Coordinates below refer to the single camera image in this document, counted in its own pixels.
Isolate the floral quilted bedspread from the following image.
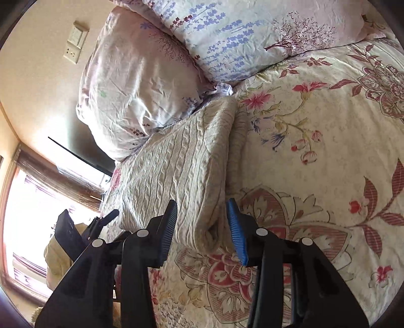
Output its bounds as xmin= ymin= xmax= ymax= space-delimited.
xmin=101 ymin=32 xmax=404 ymax=328

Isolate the dark bedside board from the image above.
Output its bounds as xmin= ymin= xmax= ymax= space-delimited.
xmin=47 ymin=135 xmax=116 ymax=177

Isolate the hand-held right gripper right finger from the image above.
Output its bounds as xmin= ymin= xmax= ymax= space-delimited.
xmin=226 ymin=198 xmax=369 ymax=328

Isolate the white wall switch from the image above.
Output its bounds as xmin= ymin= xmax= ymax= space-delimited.
xmin=68 ymin=21 xmax=90 ymax=45

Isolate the pink pillow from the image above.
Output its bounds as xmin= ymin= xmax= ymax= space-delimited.
xmin=76 ymin=6 xmax=234 ymax=161

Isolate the white lavender print pillow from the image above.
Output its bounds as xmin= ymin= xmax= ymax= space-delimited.
xmin=114 ymin=0 xmax=387 ymax=86

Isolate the window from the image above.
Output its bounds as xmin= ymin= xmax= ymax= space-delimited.
xmin=0 ymin=154 xmax=105 ymax=303

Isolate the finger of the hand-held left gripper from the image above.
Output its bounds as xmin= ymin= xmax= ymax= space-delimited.
xmin=83 ymin=209 xmax=120 ymax=243

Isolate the brown sheer curtain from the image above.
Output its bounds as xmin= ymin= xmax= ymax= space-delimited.
xmin=16 ymin=148 xmax=106 ymax=212

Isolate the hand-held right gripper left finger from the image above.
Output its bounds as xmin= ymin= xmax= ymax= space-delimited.
xmin=35 ymin=199 xmax=179 ymax=328

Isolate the beige cloth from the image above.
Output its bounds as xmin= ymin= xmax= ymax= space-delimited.
xmin=43 ymin=221 xmax=89 ymax=291

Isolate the cream cable knit sweater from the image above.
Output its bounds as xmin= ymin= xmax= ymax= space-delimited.
xmin=101 ymin=96 xmax=250 ymax=253

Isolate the white wall socket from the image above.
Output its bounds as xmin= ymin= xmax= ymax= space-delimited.
xmin=63 ymin=43 xmax=81 ymax=64

